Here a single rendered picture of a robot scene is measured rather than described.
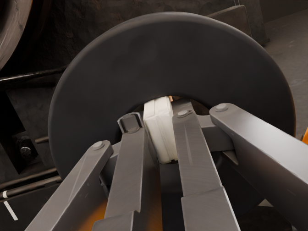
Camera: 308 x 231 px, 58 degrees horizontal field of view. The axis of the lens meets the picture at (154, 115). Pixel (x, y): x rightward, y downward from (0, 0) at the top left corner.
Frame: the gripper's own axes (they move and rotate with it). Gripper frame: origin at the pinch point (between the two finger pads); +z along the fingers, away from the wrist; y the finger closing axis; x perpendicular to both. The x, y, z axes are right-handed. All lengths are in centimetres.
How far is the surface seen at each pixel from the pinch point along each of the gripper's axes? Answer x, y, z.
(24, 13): 10.5, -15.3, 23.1
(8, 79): 3.3, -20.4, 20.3
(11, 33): 8.8, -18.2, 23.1
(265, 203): -18.7, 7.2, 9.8
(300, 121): -92, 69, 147
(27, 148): -11.8, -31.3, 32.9
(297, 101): -93, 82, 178
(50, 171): -15.7, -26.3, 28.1
